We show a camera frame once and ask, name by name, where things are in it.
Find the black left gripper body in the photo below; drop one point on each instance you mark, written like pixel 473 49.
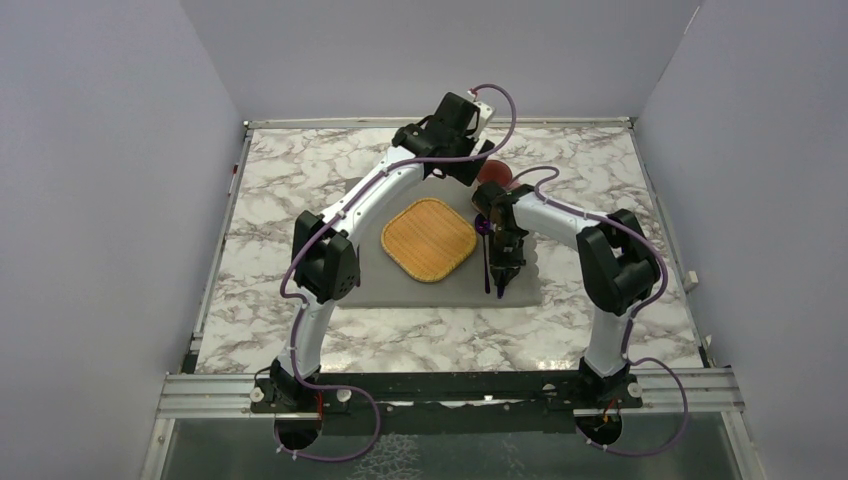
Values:
pixel 462 171

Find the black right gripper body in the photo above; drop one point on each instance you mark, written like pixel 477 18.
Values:
pixel 506 250

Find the purple iridescent spoon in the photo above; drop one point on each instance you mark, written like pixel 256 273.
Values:
pixel 482 227

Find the pink patterned cup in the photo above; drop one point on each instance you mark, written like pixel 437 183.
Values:
pixel 495 171

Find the woven yellow wicker tray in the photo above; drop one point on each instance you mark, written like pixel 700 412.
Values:
pixel 428 240

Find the grey scalloped cloth placemat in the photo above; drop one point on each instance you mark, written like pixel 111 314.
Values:
pixel 385 285

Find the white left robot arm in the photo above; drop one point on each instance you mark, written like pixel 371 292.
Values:
pixel 325 265

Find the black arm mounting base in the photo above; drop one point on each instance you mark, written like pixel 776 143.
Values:
pixel 346 404

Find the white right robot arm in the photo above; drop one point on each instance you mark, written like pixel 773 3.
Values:
pixel 619 266

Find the aluminium table frame rail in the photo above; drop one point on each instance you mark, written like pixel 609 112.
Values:
pixel 193 396

